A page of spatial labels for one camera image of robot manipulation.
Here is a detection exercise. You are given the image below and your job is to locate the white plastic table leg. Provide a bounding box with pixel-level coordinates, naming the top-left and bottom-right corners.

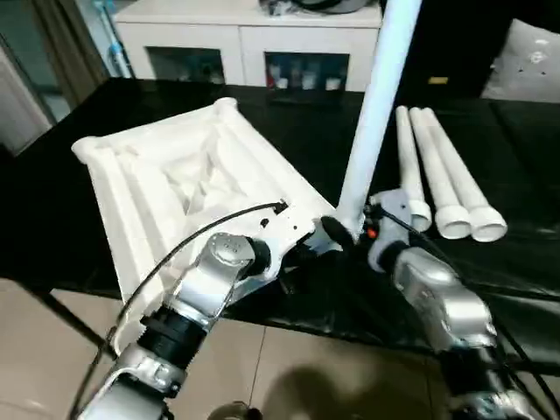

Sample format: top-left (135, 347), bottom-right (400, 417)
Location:
top-left (395, 106), bottom-right (432, 232)
top-left (422, 108), bottom-right (508, 242)
top-left (334, 0), bottom-right (424, 240)
top-left (409, 107), bottom-right (472, 240)

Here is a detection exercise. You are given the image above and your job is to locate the white plastic table top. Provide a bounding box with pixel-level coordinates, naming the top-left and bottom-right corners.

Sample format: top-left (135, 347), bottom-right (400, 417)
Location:
top-left (71, 98), bottom-right (351, 358)

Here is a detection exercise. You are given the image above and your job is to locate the brown rounded robot part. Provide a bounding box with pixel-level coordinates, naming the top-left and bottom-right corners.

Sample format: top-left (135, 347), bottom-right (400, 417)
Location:
top-left (207, 402), bottom-right (263, 420)

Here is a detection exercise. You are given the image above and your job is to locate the black cabinet gold label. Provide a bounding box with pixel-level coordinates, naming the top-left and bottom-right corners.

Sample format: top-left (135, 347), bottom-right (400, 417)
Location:
top-left (378, 0), bottom-right (513, 100)

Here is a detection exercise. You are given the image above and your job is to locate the white cabinet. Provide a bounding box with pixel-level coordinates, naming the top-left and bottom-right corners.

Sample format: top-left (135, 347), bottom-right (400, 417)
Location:
top-left (114, 3), bottom-right (382, 93)

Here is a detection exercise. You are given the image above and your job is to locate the dark helmet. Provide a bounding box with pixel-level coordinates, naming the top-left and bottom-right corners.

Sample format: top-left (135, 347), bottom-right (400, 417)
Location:
top-left (297, 0), bottom-right (368, 12)

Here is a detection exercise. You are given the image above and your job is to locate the black bundle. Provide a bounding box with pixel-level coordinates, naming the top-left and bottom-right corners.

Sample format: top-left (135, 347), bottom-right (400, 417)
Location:
top-left (257, 0), bottom-right (298, 17)

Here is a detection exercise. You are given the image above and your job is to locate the light blue hanging strip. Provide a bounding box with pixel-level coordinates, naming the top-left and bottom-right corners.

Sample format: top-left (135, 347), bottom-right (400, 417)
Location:
top-left (91, 0), bottom-right (135, 79)

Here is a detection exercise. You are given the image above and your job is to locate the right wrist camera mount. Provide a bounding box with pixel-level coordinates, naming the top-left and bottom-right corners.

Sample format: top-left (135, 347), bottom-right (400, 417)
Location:
top-left (367, 190), bottom-right (415, 272)

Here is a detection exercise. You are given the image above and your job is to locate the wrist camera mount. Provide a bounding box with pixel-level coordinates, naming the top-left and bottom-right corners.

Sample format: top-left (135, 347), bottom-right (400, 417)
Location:
top-left (248, 200), bottom-right (317, 281)
top-left (367, 190), bottom-right (415, 272)

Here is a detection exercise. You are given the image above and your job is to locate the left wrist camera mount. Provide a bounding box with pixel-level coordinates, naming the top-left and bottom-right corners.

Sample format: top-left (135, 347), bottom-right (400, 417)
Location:
top-left (248, 200), bottom-right (317, 281)

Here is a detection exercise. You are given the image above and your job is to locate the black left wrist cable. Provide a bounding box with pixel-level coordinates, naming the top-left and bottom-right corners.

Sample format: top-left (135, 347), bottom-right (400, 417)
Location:
top-left (69, 199), bottom-right (290, 420)

